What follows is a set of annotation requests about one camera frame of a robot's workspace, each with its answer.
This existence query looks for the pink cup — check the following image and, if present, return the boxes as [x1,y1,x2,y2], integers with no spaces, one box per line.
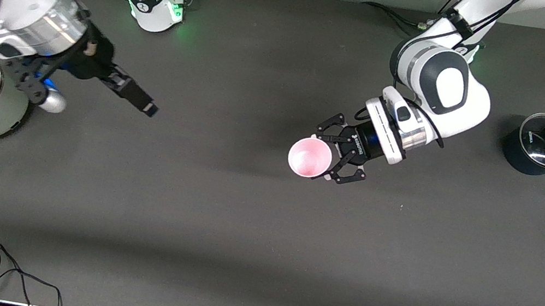
[285,133,335,182]

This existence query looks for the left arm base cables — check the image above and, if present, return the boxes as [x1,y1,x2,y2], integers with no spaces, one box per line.
[358,0,444,40]

